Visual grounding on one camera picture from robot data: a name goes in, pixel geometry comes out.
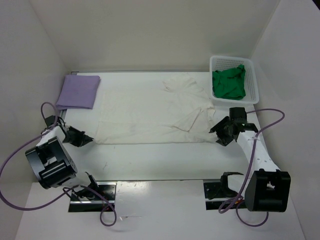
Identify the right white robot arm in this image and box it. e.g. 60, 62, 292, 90
210, 107, 291, 214

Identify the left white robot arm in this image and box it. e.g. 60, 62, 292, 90
25, 115, 100, 200

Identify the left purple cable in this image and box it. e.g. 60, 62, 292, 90
0, 101, 117, 227

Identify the purple t shirt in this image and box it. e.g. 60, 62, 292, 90
55, 74, 101, 110

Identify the green t shirt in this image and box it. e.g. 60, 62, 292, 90
212, 64, 246, 101

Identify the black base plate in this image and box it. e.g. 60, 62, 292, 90
68, 181, 117, 213
203, 179, 237, 211

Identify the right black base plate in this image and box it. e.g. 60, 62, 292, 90
203, 179, 237, 211

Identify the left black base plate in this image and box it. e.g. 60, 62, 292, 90
68, 181, 117, 213

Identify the white perforated plastic basket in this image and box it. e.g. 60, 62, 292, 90
209, 55, 259, 105

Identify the cream t shirt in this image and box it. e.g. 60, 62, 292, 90
95, 74, 216, 145

